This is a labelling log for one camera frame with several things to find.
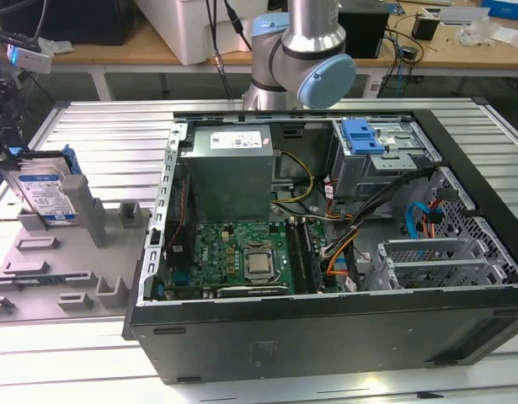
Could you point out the grey power supply unit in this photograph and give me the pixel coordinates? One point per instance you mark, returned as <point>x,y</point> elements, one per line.
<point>229,185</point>

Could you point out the grey metal tray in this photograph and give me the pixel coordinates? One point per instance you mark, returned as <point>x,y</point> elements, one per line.
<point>462,16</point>

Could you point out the silver CPU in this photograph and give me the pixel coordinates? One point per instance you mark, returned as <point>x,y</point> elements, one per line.
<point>259,264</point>

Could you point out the metal disk bay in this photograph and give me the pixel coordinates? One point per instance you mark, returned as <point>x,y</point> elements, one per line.
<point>427,246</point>

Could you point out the CPU socket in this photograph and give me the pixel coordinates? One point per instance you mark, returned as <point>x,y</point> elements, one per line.
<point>244,263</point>

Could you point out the wooden desk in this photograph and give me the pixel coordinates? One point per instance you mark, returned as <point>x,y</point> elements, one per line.
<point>115,52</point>

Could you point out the white card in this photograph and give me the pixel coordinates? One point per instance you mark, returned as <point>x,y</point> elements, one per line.
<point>511,35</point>

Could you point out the hard disk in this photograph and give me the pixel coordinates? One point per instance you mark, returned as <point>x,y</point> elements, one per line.
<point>39,189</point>

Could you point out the blue plastic latch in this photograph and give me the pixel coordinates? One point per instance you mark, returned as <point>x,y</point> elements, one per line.
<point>361,141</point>

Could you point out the green motherboard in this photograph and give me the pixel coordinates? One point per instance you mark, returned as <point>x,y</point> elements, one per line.
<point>216,244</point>

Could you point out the large black box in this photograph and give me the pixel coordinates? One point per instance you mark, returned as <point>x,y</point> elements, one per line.
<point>364,33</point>

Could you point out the small black cube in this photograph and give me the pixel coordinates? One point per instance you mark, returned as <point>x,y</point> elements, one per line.
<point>425,26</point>

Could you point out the black graphics card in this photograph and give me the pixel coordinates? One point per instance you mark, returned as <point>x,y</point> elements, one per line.
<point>250,291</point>

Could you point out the black PC case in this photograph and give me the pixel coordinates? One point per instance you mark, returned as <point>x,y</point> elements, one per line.
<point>326,336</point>

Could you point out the black RAM stick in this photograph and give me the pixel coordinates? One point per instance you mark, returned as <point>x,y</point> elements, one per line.
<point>315,256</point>
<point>298,256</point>

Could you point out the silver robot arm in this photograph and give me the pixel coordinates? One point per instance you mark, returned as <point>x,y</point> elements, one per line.
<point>309,42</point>

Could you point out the small RAM stick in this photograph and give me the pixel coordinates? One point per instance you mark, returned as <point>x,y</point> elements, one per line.
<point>39,279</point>

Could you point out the blue cardboard box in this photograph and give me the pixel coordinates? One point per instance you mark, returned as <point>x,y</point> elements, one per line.
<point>507,7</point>

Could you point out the clear plastic bag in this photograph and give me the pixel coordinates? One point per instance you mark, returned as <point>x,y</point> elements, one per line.
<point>477,33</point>

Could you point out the grey parts rack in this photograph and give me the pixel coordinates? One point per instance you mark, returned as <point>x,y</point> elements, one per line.
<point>73,261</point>

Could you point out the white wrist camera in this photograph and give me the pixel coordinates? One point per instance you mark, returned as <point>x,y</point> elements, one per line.
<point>31,59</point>

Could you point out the black monitor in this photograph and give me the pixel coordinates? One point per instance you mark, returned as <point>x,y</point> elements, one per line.
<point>86,21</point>

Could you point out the large white box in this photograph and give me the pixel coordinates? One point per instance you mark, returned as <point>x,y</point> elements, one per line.
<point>191,29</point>

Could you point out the crumpled white paper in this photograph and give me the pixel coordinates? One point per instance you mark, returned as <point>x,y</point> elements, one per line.
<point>62,47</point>

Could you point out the metal drive cage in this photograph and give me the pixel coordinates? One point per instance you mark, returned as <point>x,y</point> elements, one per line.
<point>368,177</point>

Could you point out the black case fan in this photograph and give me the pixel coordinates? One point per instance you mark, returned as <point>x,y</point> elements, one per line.
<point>178,235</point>

